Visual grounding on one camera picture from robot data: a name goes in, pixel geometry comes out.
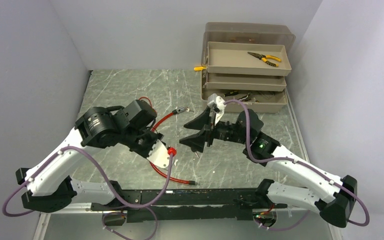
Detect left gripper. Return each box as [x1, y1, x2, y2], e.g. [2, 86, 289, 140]
[120, 126, 167, 161]

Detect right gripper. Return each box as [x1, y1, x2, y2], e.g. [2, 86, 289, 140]
[179, 106, 250, 153]

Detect red cable lock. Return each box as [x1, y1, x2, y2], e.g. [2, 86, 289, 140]
[148, 106, 196, 186]

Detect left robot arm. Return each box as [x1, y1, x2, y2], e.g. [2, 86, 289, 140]
[16, 99, 170, 213]

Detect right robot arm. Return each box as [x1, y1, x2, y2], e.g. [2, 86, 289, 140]
[179, 107, 358, 228]

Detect tools in bottom tray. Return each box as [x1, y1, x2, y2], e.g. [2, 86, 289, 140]
[222, 90, 274, 103]

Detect beige tiered toolbox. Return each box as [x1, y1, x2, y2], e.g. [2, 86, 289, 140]
[199, 22, 296, 113]

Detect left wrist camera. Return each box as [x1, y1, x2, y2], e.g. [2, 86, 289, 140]
[146, 139, 177, 168]

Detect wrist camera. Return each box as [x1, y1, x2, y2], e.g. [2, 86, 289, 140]
[207, 93, 226, 126]
[146, 139, 177, 168]

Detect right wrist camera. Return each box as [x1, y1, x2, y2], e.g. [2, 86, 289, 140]
[207, 93, 226, 126]

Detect yellow handled screwdriver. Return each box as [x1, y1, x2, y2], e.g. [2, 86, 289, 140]
[193, 66, 207, 72]

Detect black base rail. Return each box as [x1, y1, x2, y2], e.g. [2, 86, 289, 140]
[91, 188, 286, 223]

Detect yellow handled pliers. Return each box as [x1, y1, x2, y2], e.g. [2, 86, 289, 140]
[247, 51, 282, 67]

